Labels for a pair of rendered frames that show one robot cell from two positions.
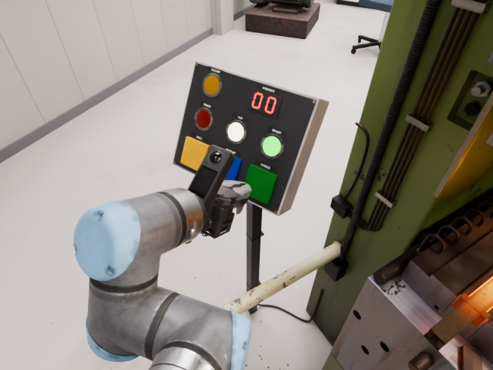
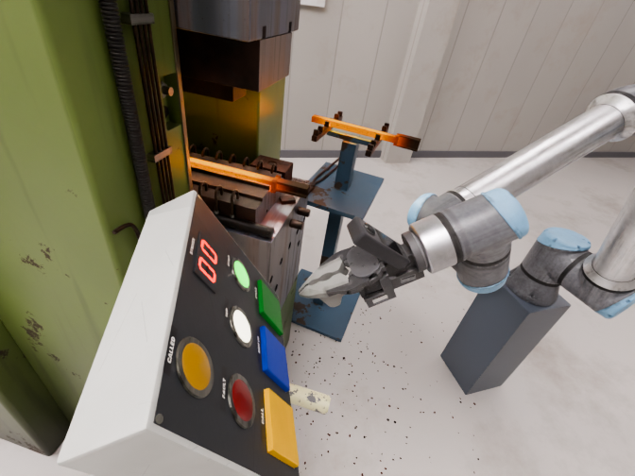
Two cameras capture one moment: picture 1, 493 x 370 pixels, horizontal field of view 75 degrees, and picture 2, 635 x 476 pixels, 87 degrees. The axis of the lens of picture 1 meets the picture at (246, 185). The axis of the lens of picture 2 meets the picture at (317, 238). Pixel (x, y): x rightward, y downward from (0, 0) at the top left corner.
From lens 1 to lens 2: 85 cm
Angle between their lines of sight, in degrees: 91
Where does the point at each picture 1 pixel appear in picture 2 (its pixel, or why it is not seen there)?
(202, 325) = (444, 203)
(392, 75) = (110, 140)
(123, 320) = not seen: hidden behind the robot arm
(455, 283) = (260, 190)
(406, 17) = (83, 63)
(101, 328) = not seen: hidden behind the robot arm
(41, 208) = not seen: outside the picture
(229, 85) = (192, 319)
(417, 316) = (279, 218)
